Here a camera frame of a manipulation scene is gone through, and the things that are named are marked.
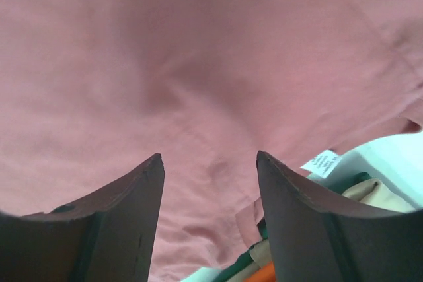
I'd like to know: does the pink t-shirt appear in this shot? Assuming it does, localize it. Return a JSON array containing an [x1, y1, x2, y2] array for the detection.
[[1, 0, 422, 281]]

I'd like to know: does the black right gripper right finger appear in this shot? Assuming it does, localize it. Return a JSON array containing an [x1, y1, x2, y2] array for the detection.
[[256, 151, 422, 281]]

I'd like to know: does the beige folded t-shirt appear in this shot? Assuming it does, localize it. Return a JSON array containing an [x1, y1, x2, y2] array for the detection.
[[249, 178, 417, 265]]

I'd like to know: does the orange folded t-shirt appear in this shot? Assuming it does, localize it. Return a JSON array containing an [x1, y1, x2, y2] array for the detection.
[[244, 262, 276, 282]]

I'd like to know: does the white care label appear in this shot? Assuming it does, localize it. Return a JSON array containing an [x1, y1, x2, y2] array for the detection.
[[301, 150, 341, 178]]

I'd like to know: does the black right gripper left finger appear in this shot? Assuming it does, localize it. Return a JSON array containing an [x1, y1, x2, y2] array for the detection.
[[1, 154, 165, 281]]

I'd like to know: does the dark green folded t-shirt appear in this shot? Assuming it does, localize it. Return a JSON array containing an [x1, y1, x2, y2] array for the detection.
[[213, 172, 371, 281]]

